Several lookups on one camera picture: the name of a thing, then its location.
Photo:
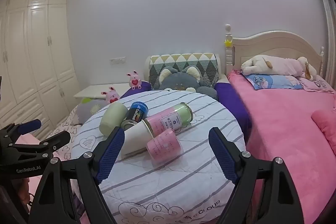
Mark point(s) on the pink and green can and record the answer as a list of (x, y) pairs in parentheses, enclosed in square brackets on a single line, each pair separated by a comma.
[(168, 119)]

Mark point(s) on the pink printed pillow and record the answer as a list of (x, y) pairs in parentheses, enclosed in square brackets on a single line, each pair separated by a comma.
[(319, 85)]

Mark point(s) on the pale curtain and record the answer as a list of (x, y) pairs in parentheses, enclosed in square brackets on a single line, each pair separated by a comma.
[(326, 16)]

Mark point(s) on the white nightstand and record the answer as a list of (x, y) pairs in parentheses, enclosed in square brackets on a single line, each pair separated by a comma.
[(89, 91)]

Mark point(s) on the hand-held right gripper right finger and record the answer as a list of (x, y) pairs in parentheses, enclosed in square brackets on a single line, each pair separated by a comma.
[(221, 153)]

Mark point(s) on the grey cat plush cushion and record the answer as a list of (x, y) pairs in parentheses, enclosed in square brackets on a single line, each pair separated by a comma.
[(181, 81)]

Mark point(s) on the pink plush dog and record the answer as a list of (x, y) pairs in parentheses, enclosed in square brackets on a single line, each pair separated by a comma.
[(291, 67)]

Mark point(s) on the white paper cup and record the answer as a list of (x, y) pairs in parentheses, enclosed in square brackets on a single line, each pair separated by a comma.
[(137, 137)]

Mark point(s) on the white wall socket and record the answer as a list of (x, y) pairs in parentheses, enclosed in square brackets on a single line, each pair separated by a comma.
[(117, 60)]

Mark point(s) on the triangle pattern quilted cover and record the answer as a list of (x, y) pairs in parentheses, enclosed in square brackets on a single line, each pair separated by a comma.
[(183, 60)]

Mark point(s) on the white plush dog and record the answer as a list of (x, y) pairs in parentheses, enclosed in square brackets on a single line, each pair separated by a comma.
[(256, 64)]

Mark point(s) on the grey flower pillow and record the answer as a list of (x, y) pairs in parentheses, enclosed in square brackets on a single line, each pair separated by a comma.
[(89, 111)]

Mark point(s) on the pink bunny plush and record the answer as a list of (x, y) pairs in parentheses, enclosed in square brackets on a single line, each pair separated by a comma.
[(112, 96), (134, 81)]

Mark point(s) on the blue cartoon pillow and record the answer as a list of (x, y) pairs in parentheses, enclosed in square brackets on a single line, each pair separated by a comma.
[(273, 81)]

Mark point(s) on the pink bed with headboard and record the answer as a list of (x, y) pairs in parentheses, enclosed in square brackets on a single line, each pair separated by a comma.
[(275, 121)]

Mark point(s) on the cream wardrobe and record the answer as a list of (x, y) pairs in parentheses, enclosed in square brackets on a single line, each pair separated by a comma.
[(34, 56)]

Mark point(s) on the light green cup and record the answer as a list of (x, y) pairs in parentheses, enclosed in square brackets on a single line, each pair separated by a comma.
[(111, 117)]

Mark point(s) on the plain pink cushion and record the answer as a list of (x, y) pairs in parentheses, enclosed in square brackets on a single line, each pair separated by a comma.
[(325, 127)]

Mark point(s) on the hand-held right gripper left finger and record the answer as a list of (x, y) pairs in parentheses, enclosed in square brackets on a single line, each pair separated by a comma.
[(110, 155)]

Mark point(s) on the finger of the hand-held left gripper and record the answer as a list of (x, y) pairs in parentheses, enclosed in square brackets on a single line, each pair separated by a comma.
[(29, 125), (56, 140)]

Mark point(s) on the round striped cloth table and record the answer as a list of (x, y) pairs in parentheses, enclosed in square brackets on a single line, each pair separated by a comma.
[(183, 187)]

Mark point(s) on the cream wooden headboard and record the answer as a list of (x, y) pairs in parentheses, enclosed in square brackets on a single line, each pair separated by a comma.
[(275, 48)]

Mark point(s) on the heart print sheet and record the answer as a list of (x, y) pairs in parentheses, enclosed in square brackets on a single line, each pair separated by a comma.
[(65, 124)]

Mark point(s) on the dark blue can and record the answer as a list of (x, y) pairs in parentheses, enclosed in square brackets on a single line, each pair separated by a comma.
[(136, 115)]

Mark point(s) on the yellow crown ornament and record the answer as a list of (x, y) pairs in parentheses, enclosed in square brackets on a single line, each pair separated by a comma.
[(228, 43)]

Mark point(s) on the pink cup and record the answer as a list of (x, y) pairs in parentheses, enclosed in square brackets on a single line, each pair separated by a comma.
[(164, 146)]

